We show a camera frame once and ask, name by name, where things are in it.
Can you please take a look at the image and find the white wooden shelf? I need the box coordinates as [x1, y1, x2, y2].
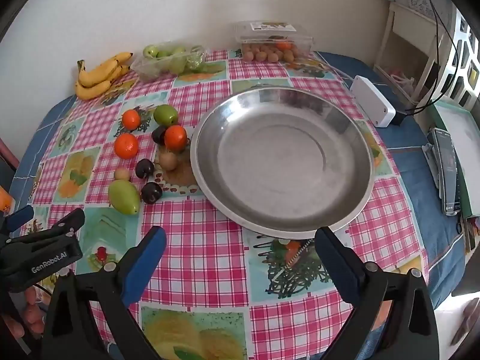
[373, 2, 447, 106]

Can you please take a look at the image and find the round steel plate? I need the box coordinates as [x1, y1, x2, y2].
[190, 86, 376, 240]

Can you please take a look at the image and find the person's left hand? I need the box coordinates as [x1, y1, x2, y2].
[0, 287, 49, 343]

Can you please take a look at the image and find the dark plum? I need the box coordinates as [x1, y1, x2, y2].
[141, 182, 163, 205]
[151, 125, 168, 146]
[135, 158, 155, 179]

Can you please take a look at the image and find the green jujube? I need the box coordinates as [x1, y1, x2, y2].
[153, 104, 179, 126]
[108, 180, 141, 216]

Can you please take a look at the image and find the yellow banana bunch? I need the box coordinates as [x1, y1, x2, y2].
[75, 52, 134, 101]

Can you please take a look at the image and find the pile of tan longans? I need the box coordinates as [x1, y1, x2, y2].
[242, 43, 297, 62]

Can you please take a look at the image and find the white plastic box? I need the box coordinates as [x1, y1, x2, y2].
[349, 75, 397, 128]

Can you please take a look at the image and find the black cable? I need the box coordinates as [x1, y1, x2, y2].
[407, 0, 463, 116]

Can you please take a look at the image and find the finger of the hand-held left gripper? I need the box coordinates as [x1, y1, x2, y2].
[0, 205, 35, 234]
[44, 208, 86, 238]

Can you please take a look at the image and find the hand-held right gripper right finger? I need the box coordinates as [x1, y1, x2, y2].
[314, 226, 439, 360]

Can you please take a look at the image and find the pink checkered tablecloth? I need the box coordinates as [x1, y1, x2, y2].
[32, 49, 430, 360]

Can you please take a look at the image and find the green-edged white board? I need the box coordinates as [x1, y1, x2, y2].
[429, 99, 480, 218]

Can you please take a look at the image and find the brown wooden object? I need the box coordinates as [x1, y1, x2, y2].
[450, 297, 480, 346]

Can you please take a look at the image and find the clear plastic tray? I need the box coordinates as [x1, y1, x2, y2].
[130, 42, 209, 81]

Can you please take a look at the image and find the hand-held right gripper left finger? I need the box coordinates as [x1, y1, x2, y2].
[42, 226, 167, 360]

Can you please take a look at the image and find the white lattice panel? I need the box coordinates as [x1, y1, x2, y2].
[440, 7, 480, 107]

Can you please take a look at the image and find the blue tablecloth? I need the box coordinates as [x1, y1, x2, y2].
[9, 50, 466, 360]

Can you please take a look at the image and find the clear plastic clamshell box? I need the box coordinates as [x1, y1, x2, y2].
[232, 20, 315, 62]

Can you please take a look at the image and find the pile of green jujubes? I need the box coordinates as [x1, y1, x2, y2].
[142, 44, 206, 74]

